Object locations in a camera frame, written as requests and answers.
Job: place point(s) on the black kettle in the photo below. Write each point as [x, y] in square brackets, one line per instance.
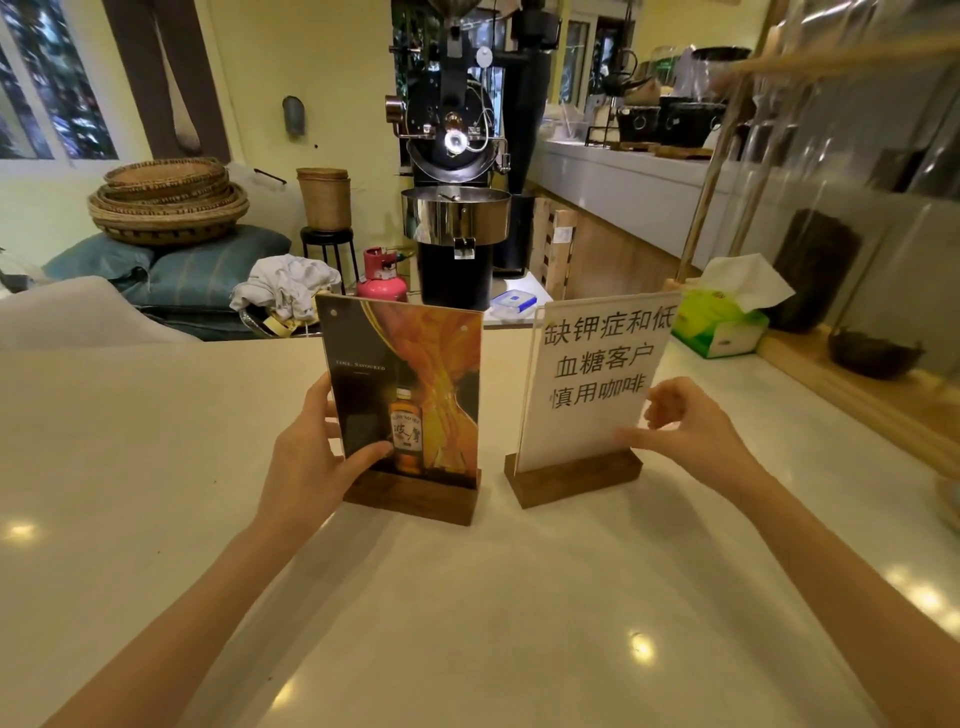
[619, 79]

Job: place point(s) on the green tissue box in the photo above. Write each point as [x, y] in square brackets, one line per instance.
[712, 326]

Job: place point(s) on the person's left hand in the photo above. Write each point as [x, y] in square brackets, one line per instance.
[300, 480]

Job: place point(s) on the white bar counter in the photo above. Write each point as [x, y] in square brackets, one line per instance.
[622, 187]

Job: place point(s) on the person's right thumb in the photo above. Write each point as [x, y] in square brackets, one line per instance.
[645, 439]

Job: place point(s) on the bottle advert sign wooden base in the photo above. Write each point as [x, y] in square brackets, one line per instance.
[420, 375]

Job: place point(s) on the blue and white small box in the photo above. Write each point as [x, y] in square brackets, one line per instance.
[514, 301]

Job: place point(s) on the stack of woven trays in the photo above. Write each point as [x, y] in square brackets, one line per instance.
[169, 199]

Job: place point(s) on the person's right hand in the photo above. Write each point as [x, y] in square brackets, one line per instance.
[701, 446]

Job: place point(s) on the person's right forearm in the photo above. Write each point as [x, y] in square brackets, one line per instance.
[847, 592]

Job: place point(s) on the dark bowl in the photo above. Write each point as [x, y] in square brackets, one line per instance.
[874, 356]

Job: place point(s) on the brown wall hanging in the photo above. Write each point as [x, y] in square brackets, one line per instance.
[150, 75]

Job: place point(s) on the small teal cushion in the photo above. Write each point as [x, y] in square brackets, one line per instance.
[97, 259]

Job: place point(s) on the small black pot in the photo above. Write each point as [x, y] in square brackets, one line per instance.
[639, 124]

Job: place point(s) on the wooden frame glass rack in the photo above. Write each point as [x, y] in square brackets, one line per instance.
[847, 390]

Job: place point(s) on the white chair back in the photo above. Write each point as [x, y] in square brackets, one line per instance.
[82, 319]

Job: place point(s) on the person's left thumb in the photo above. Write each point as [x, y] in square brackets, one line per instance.
[367, 459]

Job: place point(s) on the tall woven basket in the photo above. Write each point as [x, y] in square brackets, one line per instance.
[324, 199]

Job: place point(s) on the black round stool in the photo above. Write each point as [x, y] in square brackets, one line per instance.
[328, 238]

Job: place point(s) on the black coffee roaster machine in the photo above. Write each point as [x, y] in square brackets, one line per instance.
[454, 165]

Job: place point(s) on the white text sign wooden base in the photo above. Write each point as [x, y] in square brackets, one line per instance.
[585, 375]

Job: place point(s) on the white crumpled cloth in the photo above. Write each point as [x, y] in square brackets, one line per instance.
[285, 285]

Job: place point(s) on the dark filled glass jar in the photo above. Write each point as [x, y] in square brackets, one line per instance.
[814, 270]

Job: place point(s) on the grey wall scoop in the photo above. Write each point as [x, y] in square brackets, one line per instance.
[294, 116]

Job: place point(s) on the large teal striped cushion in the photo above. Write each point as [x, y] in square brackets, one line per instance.
[210, 262]

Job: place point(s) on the large black pot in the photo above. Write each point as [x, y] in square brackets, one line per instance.
[690, 124]

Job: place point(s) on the pink gas cylinder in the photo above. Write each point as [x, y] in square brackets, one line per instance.
[381, 281]

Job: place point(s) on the person's left forearm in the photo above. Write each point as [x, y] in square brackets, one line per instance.
[187, 630]

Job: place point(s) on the black chaff collector cylinder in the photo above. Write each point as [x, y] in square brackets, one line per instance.
[529, 112]

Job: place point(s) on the window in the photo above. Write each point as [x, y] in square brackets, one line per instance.
[60, 82]

